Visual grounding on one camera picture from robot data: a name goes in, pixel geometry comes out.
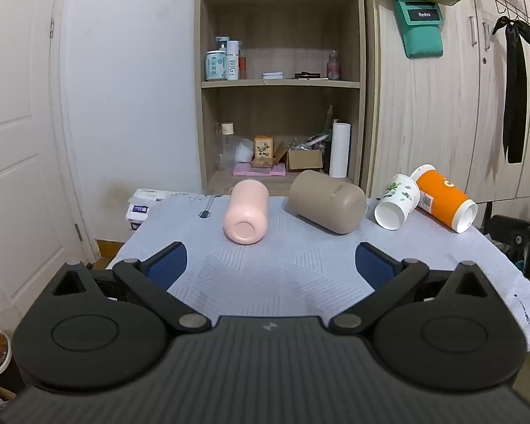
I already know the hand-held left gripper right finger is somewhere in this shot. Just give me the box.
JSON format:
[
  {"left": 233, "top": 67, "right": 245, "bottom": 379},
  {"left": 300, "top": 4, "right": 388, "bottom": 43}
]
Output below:
[{"left": 329, "top": 242, "right": 495, "bottom": 335}]

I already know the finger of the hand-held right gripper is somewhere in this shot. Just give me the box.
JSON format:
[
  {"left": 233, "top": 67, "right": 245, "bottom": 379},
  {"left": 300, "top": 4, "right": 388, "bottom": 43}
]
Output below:
[{"left": 487, "top": 214, "right": 530, "bottom": 252}]

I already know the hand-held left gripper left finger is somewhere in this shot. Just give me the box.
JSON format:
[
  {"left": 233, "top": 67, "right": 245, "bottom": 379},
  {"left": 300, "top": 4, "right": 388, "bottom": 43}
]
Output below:
[{"left": 48, "top": 241, "right": 213, "bottom": 335}]

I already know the pink cup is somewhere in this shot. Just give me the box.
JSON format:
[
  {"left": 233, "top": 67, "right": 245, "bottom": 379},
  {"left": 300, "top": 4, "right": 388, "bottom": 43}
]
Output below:
[{"left": 223, "top": 179, "right": 270, "bottom": 245}]

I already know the orange paper cup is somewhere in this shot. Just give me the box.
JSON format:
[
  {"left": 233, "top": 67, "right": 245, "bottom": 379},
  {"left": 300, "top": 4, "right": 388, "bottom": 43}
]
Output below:
[{"left": 409, "top": 164, "right": 478, "bottom": 233}]

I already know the white floral paper cup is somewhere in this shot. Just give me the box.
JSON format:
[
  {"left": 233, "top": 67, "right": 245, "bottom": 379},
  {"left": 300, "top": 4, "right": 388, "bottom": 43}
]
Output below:
[{"left": 374, "top": 174, "right": 420, "bottom": 231}]

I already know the tan cup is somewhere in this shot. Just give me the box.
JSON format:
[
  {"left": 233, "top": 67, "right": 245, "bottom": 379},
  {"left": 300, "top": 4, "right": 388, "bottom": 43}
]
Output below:
[{"left": 288, "top": 170, "right": 367, "bottom": 235}]

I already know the white plastic cup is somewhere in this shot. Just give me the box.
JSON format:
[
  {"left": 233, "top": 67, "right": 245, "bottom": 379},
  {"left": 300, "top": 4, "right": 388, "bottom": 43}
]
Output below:
[{"left": 235, "top": 139, "right": 254, "bottom": 163}]

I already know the white tissue pack blue label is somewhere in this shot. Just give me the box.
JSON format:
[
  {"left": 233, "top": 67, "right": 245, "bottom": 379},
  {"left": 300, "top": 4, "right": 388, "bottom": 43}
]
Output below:
[{"left": 125, "top": 203, "right": 152, "bottom": 223}]

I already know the light blue patterned tablecloth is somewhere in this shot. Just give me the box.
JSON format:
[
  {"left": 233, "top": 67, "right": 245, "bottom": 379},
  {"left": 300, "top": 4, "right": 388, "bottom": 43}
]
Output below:
[{"left": 106, "top": 192, "right": 530, "bottom": 356}]

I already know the white paper roll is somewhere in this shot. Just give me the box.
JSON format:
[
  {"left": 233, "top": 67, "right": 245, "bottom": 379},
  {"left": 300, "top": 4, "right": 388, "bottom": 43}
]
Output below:
[{"left": 329, "top": 122, "right": 351, "bottom": 178}]

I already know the pink flat box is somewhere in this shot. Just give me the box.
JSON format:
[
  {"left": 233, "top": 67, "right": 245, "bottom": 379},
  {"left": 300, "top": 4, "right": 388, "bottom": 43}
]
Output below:
[{"left": 233, "top": 163, "right": 287, "bottom": 177}]

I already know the small cardboard box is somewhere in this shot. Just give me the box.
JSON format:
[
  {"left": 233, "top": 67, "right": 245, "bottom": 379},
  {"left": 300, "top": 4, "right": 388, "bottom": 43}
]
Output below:
[{"left": 285, "top": 149, "right": 324, "bottom": 171}]

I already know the clear glass bottle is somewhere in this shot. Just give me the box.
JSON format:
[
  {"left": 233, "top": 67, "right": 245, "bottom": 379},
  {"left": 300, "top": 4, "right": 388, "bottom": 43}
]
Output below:
[{"left": 221, "top": 123, "right": 236, "bottom": 171}]

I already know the black ribbon bow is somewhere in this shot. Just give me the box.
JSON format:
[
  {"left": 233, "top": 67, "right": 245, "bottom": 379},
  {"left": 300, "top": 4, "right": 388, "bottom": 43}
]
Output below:
[{"left": 492, "top": 16, "right": 530, "bottom": 164}]

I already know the light wooden wardrobe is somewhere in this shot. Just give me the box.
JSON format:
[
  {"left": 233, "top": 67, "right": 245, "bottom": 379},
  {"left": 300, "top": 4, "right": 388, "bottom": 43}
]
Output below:
[{"left": 364, "top": 0, "right": 530, "bottom": 206}]

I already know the small wooden printed box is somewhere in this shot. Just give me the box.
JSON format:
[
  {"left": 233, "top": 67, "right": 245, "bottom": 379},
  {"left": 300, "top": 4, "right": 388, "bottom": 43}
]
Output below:
[{"left": 253, "top": 136, "right": 275, "bottom": 169}]

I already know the white door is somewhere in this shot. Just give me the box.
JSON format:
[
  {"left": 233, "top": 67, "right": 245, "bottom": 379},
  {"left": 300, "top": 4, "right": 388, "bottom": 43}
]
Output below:
[{"left": 0, "top": 0, "right": 98, "bottom": 332}]

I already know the wooden shelf unit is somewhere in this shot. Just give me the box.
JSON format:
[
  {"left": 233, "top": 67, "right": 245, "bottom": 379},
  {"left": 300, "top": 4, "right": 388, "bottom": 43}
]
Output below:
[{"left": 194, "top": 0, "right": 367, "bottom": 197}]

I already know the teal pouch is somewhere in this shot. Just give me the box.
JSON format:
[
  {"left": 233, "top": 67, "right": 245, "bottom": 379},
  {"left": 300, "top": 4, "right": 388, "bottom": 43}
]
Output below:
[{"left": 394, "top": 0, "right": 445, "bottom": 59}]

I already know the white tall bottle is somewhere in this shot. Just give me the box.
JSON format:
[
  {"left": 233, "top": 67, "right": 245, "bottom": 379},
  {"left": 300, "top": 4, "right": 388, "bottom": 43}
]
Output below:
[{"left": 226, "top": 41, "right": 240, "bottom": 81}]

